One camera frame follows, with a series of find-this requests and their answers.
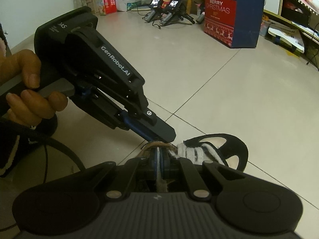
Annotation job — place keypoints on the small grey handgrip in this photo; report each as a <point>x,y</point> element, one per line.
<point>200,17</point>

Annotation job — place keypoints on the Merry Christmas gift bag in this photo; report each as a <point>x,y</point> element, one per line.
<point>244,17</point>

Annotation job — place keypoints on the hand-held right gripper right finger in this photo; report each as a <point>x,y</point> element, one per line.
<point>164,163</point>

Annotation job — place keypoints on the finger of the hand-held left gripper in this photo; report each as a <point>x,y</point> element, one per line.
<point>135,127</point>
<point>162,129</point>

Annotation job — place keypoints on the person's dark clothing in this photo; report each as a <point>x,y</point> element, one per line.
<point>12,147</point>

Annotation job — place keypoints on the small camera on tripod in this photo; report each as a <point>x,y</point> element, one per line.
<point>173,3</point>
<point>155,3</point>

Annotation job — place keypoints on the person's left hand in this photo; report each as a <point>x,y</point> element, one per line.
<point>31,67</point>

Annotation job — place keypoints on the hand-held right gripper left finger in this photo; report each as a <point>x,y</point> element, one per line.
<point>155,163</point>

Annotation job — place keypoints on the black and beige shoe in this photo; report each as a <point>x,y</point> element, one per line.
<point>236,144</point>

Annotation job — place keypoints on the grey white shoelace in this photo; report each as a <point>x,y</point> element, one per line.
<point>189,153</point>

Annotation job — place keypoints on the red snack box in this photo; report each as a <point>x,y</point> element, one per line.
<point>109,1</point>

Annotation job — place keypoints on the black tripod stand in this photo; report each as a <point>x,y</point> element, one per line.
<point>314,59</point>

